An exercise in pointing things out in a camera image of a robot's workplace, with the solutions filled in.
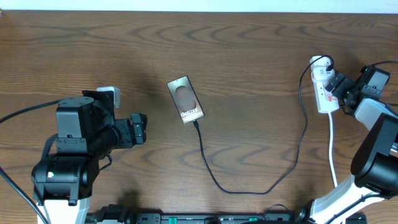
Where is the black USB charging cable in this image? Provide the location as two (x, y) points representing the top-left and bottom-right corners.
(192, 55), (335, 195)

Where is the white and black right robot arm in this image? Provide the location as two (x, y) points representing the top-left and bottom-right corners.
(299, 65), (397, 223)

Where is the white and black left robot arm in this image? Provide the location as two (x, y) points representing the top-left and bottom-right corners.
(31, 96), (147, 223)

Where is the white USB charger adapter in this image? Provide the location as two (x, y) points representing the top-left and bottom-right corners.
(311, 67), (335, 83)

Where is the white power strip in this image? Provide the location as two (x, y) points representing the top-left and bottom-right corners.
(310, 55), (339, 114)

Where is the white power strip cord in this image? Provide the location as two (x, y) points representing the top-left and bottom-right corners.
(328, 111), (339, 188)

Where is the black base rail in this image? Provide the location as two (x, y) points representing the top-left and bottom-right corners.
(84, 204), (310, 224)

